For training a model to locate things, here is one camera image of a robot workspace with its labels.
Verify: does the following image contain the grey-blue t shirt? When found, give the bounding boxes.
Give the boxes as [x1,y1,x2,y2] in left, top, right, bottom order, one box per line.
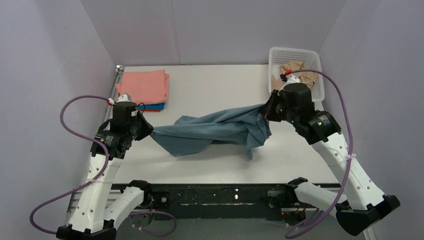
[150,104,272,160]

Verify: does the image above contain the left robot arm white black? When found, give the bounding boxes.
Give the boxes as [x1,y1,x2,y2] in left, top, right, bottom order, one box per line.
[56,101,153,240]

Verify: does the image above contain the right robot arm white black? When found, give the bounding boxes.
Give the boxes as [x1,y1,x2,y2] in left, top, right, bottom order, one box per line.
[259,83,401,236]

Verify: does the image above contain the orange folded t shirt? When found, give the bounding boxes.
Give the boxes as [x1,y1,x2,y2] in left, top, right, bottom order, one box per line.
[116,94,162,114]

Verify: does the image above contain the blue folded t shirt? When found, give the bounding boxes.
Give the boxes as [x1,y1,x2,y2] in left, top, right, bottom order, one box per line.
[137,102,165,112]

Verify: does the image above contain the beige crumpled t shirt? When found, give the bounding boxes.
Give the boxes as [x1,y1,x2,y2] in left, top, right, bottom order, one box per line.
[271,61,319,90]

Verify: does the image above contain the pink folded t shirt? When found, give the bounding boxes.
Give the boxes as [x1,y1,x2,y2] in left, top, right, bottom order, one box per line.
[115,69,170,105]

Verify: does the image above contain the white plastic basket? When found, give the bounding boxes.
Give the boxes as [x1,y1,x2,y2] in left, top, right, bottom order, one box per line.
[268,47,325,102]

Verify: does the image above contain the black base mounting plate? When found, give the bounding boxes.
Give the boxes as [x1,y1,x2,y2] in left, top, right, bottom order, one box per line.
[119,183,319,222]

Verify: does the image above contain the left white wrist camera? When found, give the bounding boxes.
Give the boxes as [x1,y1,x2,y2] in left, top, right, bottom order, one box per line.
[115,93,132,103]

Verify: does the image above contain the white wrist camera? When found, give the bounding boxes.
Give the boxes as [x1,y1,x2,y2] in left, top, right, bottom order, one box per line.
[280,70,301,88]
[115,93,132,103]

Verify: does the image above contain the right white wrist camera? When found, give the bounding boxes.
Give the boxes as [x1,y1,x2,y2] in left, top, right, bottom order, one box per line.
[280,70,301,88]

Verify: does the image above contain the aluminium left side rail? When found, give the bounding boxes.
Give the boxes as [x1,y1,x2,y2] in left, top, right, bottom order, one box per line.
[80,65,125,190]

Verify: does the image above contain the aluminium front frame rail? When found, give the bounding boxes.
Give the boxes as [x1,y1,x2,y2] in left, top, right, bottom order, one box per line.
[55,177,386,240]

